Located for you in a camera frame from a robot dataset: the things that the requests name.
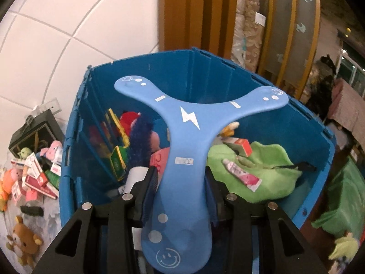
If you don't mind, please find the small red white box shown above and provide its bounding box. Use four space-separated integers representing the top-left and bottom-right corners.
223 137 252 157

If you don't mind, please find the yellow green dragon plush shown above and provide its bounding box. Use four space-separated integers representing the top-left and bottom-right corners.
328 232 360 260

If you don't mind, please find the red plush toy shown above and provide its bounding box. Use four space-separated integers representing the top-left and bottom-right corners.
120 111 141 133

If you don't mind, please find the small black flat item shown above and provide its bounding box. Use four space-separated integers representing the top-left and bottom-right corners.
21 205 44 217

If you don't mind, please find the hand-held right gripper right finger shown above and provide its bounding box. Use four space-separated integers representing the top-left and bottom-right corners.
205 166 328 274

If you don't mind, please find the blue plastic storage bin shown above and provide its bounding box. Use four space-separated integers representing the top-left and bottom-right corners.
58 47 337 234

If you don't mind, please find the green plush toy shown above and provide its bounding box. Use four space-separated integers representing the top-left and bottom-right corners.
207 141 303 203

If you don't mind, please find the blue three-arm boomerang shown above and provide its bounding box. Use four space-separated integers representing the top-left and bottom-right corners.
114 76 289 271

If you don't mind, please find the dark cloth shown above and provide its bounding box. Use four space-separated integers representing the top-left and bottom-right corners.
306 54 340 120

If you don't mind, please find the pink cloth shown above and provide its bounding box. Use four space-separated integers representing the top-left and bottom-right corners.
326 78 365 149

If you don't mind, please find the pile of red white boxes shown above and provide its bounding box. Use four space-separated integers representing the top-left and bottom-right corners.
10 153 62 203

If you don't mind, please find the orange plush toy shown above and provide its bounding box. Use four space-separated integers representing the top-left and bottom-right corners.
0 168 23 212

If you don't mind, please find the pink toothpaste tube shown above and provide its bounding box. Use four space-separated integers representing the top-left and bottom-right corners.
222 158 262 192

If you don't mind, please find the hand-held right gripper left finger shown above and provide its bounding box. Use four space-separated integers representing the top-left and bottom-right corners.
33 166 159 274

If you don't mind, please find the white paper roll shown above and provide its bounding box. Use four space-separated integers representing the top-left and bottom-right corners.
125 167 149 195

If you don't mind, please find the wooden door frame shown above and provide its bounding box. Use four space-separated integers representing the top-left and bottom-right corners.
158 0 238 60

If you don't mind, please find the green cloth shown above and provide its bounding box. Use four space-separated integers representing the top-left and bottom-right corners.
311 163 365 237

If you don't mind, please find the brown bear plush toy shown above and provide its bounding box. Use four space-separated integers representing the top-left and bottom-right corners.
6 215 43 267

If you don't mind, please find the yellow plush toy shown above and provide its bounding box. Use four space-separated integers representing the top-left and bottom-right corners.
218 121 240 137

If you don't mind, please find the blue fuzzy plush toy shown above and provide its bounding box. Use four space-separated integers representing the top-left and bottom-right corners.
130 116 154 167

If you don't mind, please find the pink pig plush toy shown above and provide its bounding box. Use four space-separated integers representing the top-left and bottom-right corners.
40 141 63 162

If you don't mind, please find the black gift box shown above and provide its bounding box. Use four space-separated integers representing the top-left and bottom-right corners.
8 110 65 160

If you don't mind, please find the patterned fabric roll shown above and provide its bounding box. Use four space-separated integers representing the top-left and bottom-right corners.
229 0 267 73

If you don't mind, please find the green yellow flat box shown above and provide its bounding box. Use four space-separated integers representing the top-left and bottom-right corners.
105 108 130 146
110 145 127 181

